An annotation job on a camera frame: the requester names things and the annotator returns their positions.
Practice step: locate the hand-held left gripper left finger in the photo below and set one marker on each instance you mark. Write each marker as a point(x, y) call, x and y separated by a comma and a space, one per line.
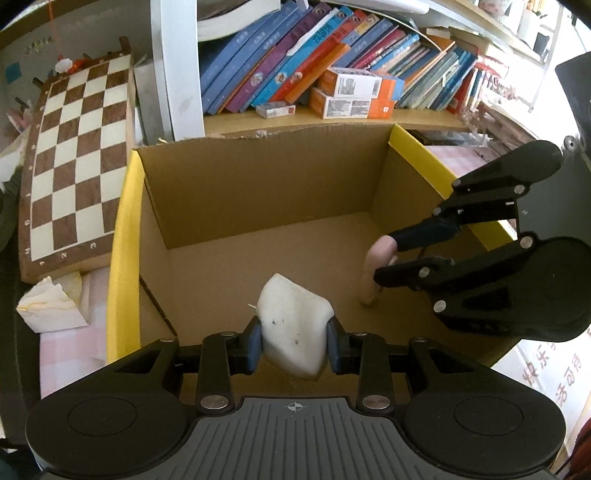
point(253, 350)

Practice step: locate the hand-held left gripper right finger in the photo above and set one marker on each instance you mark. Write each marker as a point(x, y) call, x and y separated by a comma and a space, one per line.
point(333, 347)

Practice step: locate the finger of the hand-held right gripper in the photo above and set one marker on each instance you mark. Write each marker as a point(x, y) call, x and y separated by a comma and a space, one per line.
point(406, 274)
point(418, 236)

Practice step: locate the pink soft toy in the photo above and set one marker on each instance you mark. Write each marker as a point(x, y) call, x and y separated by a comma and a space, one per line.
point(376, 258)

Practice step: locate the white soft squishy toy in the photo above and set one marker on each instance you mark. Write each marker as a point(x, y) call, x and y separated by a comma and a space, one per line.
point(295, 323)

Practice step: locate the cardboard box with yellow rim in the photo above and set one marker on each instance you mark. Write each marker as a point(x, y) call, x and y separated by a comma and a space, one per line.
point(277, 189)

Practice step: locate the white sheet with red print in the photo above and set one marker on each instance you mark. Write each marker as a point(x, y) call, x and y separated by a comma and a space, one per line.
point(545, 383)

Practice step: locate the stack of lying books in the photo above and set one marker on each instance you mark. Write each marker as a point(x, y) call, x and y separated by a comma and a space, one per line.
point(501, 127)

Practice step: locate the wooden shelf board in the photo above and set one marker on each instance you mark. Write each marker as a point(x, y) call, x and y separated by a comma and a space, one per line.
point(323, 125)

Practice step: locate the orange and white carton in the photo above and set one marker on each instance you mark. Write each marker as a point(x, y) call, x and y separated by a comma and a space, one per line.
point(355, 83)
point(346, 107)

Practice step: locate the small white and red carton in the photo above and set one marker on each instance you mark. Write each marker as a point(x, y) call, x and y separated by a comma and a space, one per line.
point(275, 110)

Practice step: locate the black flat panel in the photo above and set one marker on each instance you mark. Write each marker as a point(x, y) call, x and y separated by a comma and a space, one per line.
point(575, 97)

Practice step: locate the crumpled white tissue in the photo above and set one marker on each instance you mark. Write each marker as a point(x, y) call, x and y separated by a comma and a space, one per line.
point(48, 304)

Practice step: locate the row of leaning books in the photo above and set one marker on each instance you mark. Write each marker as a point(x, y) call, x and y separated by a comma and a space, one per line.
point(295, 50)

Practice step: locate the wooden chessboard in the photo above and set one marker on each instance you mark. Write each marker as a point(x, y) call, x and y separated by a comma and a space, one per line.
point(78, 161)

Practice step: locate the pile of white papers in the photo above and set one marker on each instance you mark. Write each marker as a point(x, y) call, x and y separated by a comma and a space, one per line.
point(231, 18)

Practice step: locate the white shelf upright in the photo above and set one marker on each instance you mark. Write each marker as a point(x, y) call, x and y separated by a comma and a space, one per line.
point(178, 69)

